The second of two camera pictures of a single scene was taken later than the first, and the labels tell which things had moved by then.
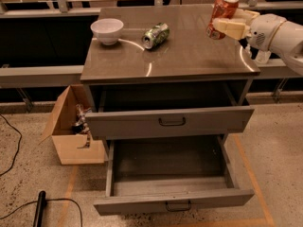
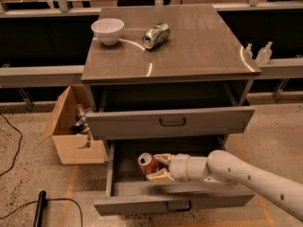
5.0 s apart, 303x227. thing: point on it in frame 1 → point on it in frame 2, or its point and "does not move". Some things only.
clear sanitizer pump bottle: x=262 y=56 does not move
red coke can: x=224 y=8 → x=148 y=163
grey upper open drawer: x=152 y=123 does not move
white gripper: x=264 y=31 → x=178 y=166
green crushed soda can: x=156 y=36 does not move
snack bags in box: x=80 y=126 does not move
